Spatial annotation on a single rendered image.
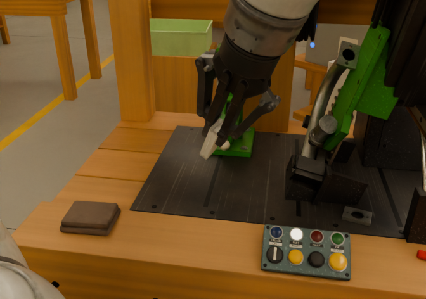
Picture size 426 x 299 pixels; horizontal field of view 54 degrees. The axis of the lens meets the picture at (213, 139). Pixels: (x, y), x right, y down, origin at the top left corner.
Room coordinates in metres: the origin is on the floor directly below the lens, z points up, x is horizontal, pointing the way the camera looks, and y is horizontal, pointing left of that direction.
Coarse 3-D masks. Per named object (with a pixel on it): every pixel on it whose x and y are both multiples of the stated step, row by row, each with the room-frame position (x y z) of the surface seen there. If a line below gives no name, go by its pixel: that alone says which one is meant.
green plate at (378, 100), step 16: (368, 32) 0.82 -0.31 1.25; (384, 32) 0.72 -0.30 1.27; (368, 48) 0.77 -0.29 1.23; (384, 48) 0.74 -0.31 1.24; (368, 64) 0.73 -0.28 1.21; (384, 64) 0.73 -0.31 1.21; (352, 80) 0.78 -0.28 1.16; (368, 80) 0.74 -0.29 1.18; (352, 96) 0.74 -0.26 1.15; (368, 96) 0.74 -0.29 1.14; (384, 96) 0.73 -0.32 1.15; (336, 112) 0.80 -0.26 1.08; (352, 112) 0.73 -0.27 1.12; (368, 112) 0.74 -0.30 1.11; (384, 112) 0.73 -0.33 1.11
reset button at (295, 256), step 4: (292, 252) 0.54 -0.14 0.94; (296, 252) 0.54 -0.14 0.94; (300, 252) 0.54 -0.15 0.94; (288, 256) 0.54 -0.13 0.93; (292, 256) 0.53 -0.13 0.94; (296, 256) 0.53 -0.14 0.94; (300, 256) 0.53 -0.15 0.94; (292, 260) 0.53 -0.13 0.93; (296, 260) 0.53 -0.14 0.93; (300, 260) 0.53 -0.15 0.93
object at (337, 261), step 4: (332, 256) 0.53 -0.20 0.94; (336, 256) 0.53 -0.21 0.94; (340, 256) 0.53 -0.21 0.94; (344, 256) 0.53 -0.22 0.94; (332, 260) 0.52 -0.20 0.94; (336, 260) 0.52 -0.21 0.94; (340, 260) 0.52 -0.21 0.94; (344, 260) 0.52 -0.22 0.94; (332, 264) 0.52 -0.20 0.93; (336, 264) 0.52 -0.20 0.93; (340, 264) 0.52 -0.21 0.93; (344, 264) 0.52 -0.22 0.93; (332, 268) 0.52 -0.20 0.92; (336, 268) 0.51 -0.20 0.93; (340, 268) 0.51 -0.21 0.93; (344, 268) 0.51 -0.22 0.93
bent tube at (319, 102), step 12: (348, 48) 0.83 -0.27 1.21; (360, 48) 0.83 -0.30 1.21; (336, 60) 0.84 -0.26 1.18; (348, 60) 0.81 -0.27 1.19; (336, 72) 0.85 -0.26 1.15; (324, 84) 0.88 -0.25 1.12; (324, 96) 0.88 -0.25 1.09; (324, 108) 0.87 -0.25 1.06; (312, 120) 0.85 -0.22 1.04; (312, 156) 0.78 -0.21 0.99
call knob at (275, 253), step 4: (272, 248) 0.55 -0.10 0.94; (276, 248) 0.55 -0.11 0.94; (268, 252) 0.54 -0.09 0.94; (272, 252) 0.54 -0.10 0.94; (276, 252) 0.54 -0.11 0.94; (280, 252) 0.54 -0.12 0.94; (268, 256) 0.54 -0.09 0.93; (272, 256) 0.54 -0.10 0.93; (276, 256) 0.54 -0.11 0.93; (280, 256) 0.54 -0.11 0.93; (272, 260) 0.53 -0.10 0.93; (276, 260) 0.53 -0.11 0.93
